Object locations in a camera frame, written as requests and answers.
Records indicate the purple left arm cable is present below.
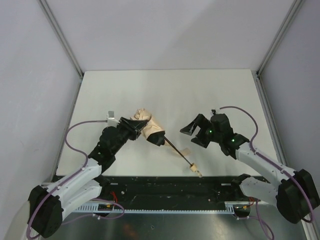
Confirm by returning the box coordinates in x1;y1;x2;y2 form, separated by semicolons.
26;119;125;240

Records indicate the grey slotted cable duct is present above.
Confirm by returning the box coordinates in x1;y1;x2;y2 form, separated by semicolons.
74;201;252;215

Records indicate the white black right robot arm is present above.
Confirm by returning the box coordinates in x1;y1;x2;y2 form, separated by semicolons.
180;112;320;224

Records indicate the beige folding umbrella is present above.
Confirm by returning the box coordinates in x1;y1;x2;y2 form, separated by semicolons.
130;108;203;178

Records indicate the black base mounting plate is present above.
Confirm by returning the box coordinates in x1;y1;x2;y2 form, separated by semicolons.
98;176;251;212

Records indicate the right aluminium corner post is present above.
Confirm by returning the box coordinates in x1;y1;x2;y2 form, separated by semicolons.
256;0;307;76

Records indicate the left aluminium corner post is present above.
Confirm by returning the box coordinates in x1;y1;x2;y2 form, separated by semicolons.
37;0;84;79

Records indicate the aluminium corner post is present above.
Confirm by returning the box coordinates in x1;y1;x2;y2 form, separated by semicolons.
256;0;307;76
37;0;84;79

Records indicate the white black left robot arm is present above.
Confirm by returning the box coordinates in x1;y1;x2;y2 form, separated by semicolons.
26;117;150;240

